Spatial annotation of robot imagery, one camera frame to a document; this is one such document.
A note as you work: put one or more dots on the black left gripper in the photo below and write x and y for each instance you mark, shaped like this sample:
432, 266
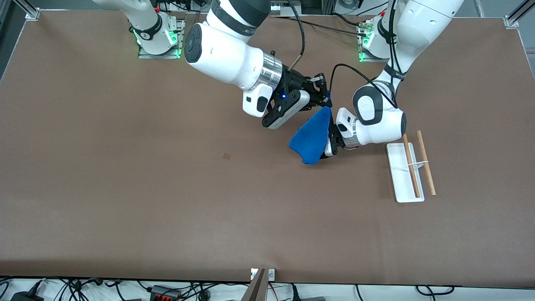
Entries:
335, 136

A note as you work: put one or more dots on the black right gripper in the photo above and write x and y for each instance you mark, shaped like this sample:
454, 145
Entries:
295, 79

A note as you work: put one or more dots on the blue towel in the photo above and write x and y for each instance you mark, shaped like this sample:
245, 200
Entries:
313, 138

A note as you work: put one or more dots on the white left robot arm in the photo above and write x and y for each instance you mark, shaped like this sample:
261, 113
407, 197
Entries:
380, 121

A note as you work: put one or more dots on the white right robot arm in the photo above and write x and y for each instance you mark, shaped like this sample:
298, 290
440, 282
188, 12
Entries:
225, 54

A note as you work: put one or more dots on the white rack with wooden rods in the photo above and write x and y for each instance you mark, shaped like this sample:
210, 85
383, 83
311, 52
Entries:
403, 179

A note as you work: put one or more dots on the white power strip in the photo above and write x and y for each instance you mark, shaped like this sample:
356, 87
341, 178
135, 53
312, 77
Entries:
280, 8

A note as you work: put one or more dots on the black box with orange connectors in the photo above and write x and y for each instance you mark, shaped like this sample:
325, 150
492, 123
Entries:
165, 294

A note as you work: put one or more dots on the black power adapter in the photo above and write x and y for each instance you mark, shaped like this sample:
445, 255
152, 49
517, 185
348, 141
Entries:
25, 297

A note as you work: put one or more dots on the small metal clamp bracket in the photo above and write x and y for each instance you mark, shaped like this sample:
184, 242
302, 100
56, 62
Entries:
271, 274

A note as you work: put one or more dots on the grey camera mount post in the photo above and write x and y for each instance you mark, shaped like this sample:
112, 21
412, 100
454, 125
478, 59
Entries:
256, 290

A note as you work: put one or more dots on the metal table corner bracket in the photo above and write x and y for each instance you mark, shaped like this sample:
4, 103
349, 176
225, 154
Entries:
510, 23
33, 14

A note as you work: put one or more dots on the aluminium frame profile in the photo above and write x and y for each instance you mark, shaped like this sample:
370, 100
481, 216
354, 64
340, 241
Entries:
522, 9

